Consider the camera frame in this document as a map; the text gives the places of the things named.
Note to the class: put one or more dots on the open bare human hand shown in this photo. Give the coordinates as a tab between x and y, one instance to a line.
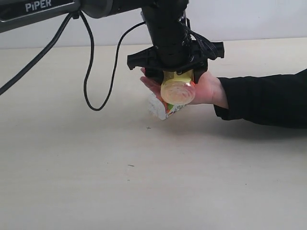
209	90

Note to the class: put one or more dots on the yellow label bottle red cap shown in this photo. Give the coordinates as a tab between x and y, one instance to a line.
178	89

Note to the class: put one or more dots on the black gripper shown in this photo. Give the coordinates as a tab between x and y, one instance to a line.
174	58

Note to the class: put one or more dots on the black sleeved forearm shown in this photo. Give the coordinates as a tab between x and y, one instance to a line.
276	100

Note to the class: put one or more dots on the crushed fruit label bottle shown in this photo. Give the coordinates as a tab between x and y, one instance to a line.
160	108

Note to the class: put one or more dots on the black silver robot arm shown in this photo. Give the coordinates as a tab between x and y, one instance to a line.
165	19

